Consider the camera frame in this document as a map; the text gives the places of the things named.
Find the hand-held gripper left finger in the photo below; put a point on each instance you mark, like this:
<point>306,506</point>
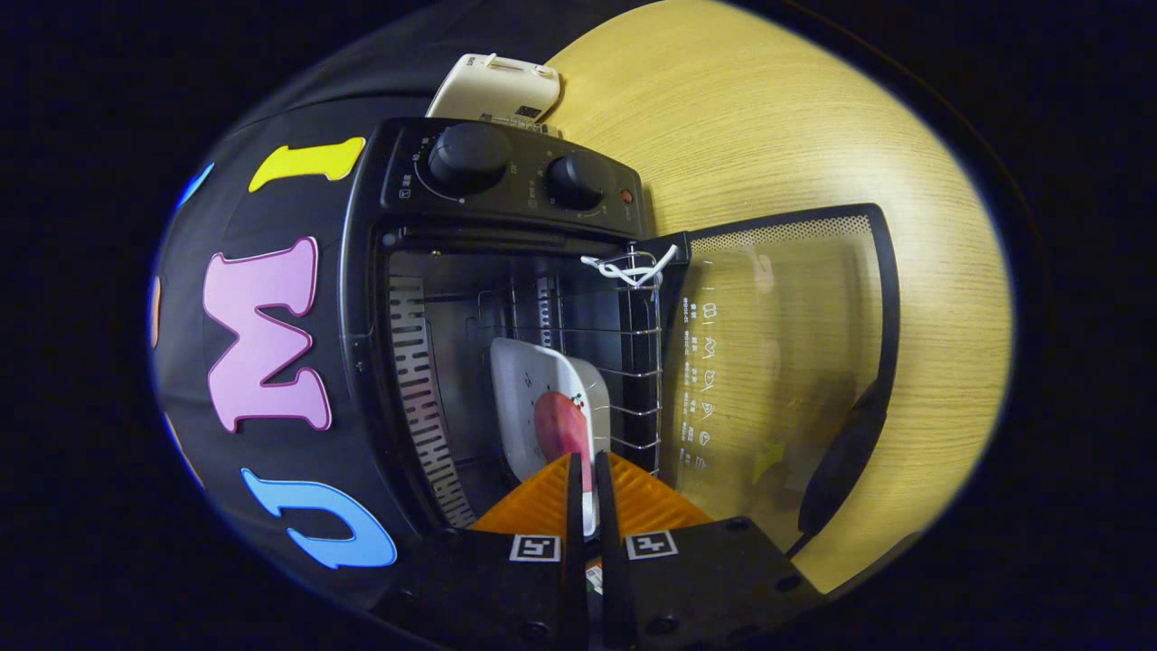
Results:
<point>574,506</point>

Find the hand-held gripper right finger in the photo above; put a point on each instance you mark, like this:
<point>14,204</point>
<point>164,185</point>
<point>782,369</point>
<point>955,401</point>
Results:
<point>607,561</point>

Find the pink food slice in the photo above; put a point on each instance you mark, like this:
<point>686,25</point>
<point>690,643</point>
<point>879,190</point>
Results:
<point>560,429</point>

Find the white square plate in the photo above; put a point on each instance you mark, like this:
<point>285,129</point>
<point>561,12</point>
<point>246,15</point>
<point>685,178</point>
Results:
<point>520,398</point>

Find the black toaster oven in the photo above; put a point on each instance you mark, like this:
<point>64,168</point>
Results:
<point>506,194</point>

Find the white bread toaster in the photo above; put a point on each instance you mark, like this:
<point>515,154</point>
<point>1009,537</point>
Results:
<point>488,90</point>

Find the black backdrop cloth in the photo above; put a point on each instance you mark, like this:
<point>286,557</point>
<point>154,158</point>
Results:
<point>289,212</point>

